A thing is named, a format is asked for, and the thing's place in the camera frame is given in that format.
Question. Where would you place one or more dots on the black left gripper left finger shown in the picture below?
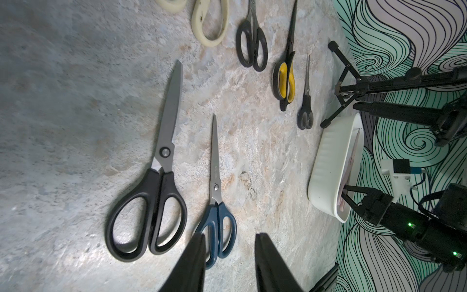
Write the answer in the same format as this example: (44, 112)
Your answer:
(188, 274)

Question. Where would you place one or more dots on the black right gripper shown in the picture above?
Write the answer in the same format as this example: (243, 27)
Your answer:
(444, 237)

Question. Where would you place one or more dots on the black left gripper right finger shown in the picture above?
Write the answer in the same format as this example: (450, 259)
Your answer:
(272, 273)

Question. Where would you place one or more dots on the dark blue handled scissors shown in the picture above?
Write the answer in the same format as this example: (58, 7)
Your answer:
(216, 210)

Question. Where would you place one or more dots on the large black handled scissors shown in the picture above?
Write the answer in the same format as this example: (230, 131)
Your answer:
(157, 185)

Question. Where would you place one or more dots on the yellow black handled scissors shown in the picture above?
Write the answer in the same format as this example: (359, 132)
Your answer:
(283, 81)

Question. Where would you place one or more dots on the small black scissors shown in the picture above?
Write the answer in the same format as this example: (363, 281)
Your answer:
(256, 43)

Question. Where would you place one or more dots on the pink bladed scissors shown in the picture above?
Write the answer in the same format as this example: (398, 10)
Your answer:
(347, 169)

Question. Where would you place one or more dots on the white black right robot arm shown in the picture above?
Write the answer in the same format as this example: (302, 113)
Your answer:
(439, 227)

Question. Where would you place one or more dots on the white plastic storage box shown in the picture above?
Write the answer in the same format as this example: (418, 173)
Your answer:
(335, 144)

